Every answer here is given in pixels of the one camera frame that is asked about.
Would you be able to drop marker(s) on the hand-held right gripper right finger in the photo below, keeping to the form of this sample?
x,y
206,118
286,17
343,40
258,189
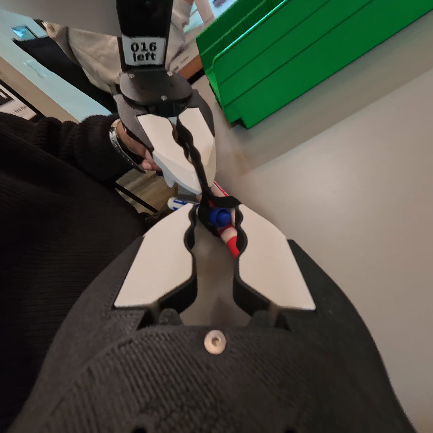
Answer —
x,y
274,274

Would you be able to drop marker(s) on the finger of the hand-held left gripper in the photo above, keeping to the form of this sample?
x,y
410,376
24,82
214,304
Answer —
x,y
165,149
204,142

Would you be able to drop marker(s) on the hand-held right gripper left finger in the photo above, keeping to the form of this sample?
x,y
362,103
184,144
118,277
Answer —
x,y
155,270

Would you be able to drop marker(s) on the red dry-erase marker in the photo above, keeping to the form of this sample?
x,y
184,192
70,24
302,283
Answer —
x,y
231,243

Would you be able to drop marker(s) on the blue dry-erase marker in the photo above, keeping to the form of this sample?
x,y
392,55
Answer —
x,y
220,216

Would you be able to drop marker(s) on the green plastic bin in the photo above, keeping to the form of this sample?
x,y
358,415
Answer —
x,y
304,61

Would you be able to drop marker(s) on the person's left forearm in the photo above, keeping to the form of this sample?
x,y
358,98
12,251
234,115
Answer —
x,y
77,145

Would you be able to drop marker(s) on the person's left hand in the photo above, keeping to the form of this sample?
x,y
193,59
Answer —
x,y
135,149

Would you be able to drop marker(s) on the black and white wall sign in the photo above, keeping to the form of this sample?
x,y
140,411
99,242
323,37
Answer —
x,y
13,101

